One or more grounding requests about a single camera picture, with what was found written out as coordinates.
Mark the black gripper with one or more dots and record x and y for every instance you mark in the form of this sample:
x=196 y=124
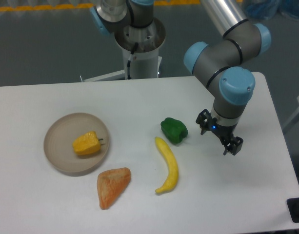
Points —
x=223 y=128

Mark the yellow bell pepper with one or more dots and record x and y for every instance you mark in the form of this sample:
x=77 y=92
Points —
x=87 y=144

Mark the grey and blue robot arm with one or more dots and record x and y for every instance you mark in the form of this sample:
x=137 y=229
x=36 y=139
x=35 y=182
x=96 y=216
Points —
x=217 y=67

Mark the green bell pepper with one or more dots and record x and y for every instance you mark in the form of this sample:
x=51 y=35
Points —
x=174 y=130

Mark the beige round plate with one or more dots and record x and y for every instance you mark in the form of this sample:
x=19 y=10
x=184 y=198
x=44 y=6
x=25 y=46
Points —
x=60 y=136

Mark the yellow banana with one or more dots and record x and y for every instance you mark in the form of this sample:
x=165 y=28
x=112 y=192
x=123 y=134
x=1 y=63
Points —
x=173 y=170

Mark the black box at table edge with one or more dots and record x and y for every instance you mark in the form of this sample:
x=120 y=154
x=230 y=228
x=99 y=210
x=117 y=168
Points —
x=293 y=206

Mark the orange triangular bread slice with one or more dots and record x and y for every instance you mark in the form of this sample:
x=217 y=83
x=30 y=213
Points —
x=110 y=185

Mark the blue plastic bags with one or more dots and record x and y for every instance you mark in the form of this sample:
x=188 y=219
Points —
x=266 y=9

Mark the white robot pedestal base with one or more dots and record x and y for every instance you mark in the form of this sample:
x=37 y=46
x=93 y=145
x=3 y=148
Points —
x=140 y=52

